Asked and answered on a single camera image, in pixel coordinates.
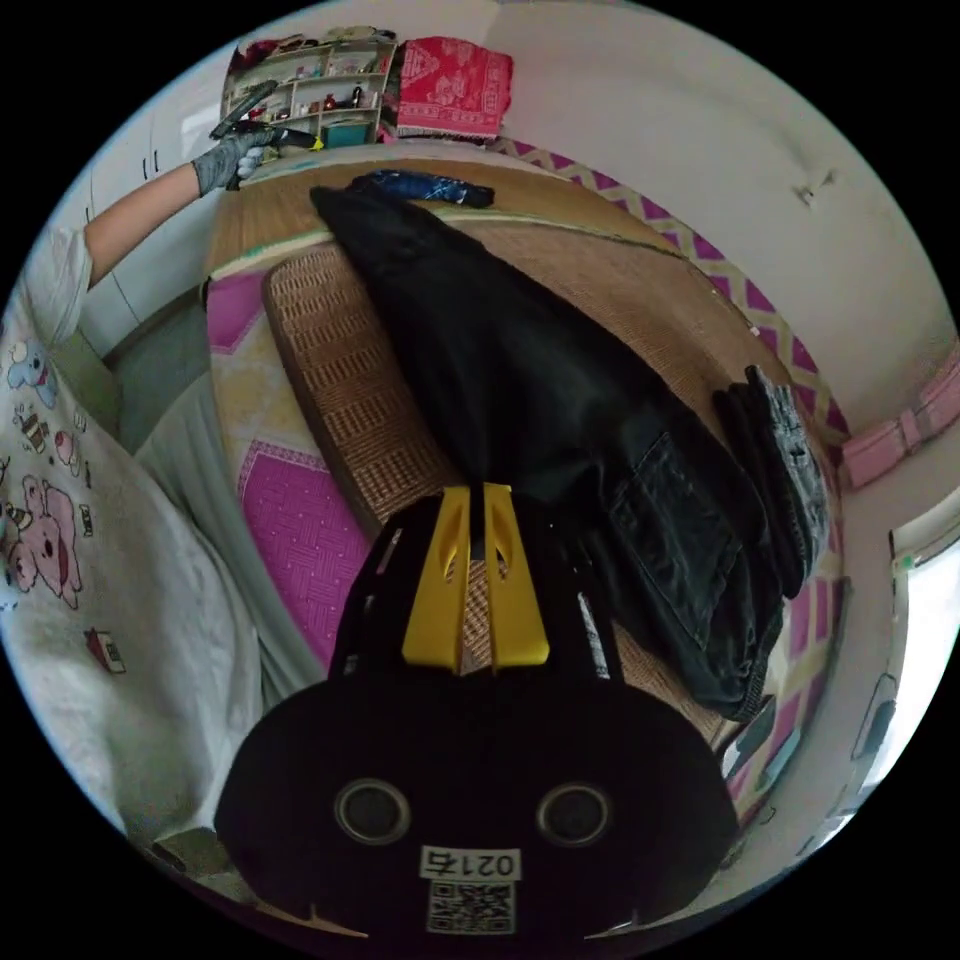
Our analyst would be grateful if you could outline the dark blue folded garment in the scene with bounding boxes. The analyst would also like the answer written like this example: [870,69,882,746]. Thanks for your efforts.
[350,169,496,211]

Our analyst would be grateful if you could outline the white cupboard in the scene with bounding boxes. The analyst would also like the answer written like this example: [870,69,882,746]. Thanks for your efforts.
[52,89,226,361]

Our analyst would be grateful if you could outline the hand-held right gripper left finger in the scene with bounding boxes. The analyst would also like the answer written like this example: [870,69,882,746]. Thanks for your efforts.
[401,485,475,671]

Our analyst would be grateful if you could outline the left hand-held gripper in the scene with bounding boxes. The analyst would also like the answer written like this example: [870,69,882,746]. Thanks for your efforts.
[209,79,325,193]

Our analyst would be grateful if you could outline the bed with woven mat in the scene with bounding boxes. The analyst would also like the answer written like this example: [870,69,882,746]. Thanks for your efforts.
[203,137,854,826]

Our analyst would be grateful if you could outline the person's left forearm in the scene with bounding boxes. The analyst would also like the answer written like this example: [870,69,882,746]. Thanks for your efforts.
[82,162,202,290]

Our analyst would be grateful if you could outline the black pants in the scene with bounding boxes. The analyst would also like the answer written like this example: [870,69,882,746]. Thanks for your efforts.
[309,177,786,723]

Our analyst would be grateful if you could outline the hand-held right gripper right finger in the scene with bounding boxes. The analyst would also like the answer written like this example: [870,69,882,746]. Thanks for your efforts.
[483,482,547,670]

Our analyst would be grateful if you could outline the person's body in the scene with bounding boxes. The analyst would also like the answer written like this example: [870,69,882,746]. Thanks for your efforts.
[0,224,331,845]

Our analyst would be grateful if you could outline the red patterned cloth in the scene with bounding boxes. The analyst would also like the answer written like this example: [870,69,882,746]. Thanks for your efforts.
[394,35,516,146]

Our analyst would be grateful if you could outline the pile of clothes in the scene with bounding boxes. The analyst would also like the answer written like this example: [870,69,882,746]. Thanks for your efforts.
[712,365,832,601]

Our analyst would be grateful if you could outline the wooden shelf with small items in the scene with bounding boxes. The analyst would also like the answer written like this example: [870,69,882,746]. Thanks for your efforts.
[221,26,400,151]

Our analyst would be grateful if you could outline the person's left hand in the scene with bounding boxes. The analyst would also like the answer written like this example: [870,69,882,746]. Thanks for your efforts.
[191,134,266,200]

